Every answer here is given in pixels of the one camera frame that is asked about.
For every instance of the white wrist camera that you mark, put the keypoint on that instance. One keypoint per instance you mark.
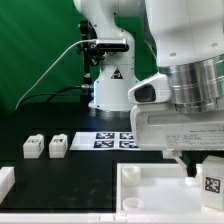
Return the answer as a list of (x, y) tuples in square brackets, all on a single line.
[(155, 89)]

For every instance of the white front rail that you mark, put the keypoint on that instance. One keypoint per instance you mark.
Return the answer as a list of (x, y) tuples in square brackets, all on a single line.
[(111, 219)]

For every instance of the white square table top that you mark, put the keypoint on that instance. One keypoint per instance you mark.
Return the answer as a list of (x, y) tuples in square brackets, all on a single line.
[(158, 188)]

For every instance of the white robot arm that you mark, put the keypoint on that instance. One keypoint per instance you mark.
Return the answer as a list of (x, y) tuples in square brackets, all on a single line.
[(180, 109)]

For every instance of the white left obstacle block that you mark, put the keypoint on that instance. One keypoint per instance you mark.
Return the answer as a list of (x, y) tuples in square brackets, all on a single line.
[(7, 180)]

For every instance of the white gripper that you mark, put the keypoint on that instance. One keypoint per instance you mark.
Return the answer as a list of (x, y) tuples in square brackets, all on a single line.
[(161, 127)]

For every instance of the white sheet with tags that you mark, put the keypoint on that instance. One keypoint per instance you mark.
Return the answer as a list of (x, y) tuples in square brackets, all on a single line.
[(103, 141)]

